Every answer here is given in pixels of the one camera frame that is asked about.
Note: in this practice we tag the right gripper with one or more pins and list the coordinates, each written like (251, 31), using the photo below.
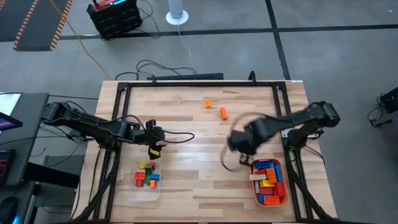
(247, 138)

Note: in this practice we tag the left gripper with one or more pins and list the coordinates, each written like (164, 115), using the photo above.
(152, 134)

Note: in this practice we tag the red cylinder block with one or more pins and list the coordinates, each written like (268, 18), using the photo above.
(152, 164)

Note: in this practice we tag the dark blue stud brick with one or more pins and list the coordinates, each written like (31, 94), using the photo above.
(264, 165)

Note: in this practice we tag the small yellow block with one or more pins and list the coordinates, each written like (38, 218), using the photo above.
(142, 165)

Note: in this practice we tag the wooden plank block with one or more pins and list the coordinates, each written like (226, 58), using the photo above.
(257, 177)

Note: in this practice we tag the small blue block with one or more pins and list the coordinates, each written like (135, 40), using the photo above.
(154, 176)

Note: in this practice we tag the orange-red stud brick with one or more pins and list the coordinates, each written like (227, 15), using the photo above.
(272, 200)
(139, 175)

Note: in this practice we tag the orange stud brick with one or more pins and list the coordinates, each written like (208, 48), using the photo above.
(271, 175)

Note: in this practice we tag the small green block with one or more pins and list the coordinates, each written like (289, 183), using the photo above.
(147, 181)

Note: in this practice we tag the yellow rectangular block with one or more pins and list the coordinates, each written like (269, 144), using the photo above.
(266, 183)

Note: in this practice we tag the pale wooden block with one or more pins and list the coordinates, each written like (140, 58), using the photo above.
(257, 186)

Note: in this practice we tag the small orange block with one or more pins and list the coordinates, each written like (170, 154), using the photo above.
(152, 184)

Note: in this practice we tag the small red sloped block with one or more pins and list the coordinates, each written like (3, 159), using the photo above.
(139, 183)

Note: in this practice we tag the red rounded block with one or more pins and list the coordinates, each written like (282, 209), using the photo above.
(281, 189)

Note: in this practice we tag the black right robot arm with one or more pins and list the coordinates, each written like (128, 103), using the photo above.
(298, 119)

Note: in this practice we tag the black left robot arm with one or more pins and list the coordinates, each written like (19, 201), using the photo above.
(93, 124)

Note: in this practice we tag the orange rectangular block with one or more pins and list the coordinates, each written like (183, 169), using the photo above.
(223, 113)

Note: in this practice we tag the silver mounting plate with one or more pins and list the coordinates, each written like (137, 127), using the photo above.
(284, 133)

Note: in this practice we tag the small orange cube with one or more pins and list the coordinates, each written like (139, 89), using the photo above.
(207, 103)

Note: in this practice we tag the clear plastic bin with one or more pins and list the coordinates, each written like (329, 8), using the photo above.
(140, 194)

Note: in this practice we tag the orange plastic bin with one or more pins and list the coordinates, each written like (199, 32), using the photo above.
(281, 203)

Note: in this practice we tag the black crate with red top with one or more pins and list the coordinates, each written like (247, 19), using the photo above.
(118, 21)

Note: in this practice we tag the white round-base stand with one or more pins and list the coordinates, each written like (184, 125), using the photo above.
(177, 17)

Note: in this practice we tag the grey side desk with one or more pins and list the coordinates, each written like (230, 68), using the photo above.
(31, 124)

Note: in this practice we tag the dark tablet screen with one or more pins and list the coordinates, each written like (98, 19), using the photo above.
(7, 123)

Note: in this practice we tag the black floor device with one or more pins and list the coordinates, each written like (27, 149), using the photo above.
(388, 102)

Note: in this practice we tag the white paper sheet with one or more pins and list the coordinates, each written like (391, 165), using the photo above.
(7, 104)

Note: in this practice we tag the black backlit keyboard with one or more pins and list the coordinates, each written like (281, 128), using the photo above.
(6, 168)

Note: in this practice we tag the hazard-striped black floor mat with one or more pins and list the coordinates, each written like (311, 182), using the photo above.
(37, 25)

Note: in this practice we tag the black computer mouse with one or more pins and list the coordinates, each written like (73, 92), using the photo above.
(7, 210)

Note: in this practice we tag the black aluminium table frame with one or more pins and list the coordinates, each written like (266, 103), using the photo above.
(199, 84)

